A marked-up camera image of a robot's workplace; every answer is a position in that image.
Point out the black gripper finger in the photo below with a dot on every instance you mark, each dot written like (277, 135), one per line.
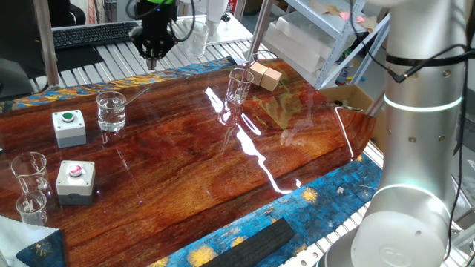
(141, 46)
(163, 50)

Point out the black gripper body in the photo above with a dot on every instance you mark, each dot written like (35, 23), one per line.
(157, 22)

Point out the clear glass stirring rod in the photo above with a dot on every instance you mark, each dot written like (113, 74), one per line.
(135, 95)

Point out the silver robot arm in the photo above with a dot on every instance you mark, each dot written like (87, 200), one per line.
(419, 148)

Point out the tall glass beaker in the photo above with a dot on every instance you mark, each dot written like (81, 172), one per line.
(198, 39)

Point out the glass beaker with water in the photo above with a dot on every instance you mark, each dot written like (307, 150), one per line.
(111, 113)

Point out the small empty glass beaker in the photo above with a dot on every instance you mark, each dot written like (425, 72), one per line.
(31, 209)

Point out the black computer keyboard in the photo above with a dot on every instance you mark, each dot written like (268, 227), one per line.
(96, 35)

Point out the white plastic stand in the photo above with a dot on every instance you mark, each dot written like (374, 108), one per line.
(217, 11)

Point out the black desk pad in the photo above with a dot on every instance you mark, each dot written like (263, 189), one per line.
(74, 57)

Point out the red printed box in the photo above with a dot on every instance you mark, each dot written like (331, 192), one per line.
(232, 5)

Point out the black office chair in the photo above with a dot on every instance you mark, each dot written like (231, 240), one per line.
(63, 11)

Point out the light wooden block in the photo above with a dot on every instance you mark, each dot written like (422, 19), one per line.
(271, 79)
(258, 74)

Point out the black computer monitor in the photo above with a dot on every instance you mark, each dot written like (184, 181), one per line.
(18, 26)

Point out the glossy wood pattern mat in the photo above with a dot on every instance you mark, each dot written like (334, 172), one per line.
(185, 178)

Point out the dark grey monitor stand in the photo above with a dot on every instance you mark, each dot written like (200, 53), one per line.
(15, 78)

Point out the white foam box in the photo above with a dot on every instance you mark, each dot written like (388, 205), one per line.
(297, 44)

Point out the white metal shelf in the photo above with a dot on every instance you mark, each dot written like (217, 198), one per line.
(341, 26)

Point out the brown cardboard box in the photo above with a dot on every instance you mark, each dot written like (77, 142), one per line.
(349, 94)

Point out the black foam block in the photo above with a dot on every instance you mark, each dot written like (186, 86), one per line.
(252, 244)

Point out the aluminium frame post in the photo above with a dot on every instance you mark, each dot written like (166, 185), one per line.
(46, 44)
(259, 26)
(376, 104)

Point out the green button switch box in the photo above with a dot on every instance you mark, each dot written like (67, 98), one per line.
(69, 128)

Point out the red button switch box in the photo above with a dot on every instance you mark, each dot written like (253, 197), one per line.
(76, 183)

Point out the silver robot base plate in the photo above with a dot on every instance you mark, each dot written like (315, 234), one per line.
(308, 257)

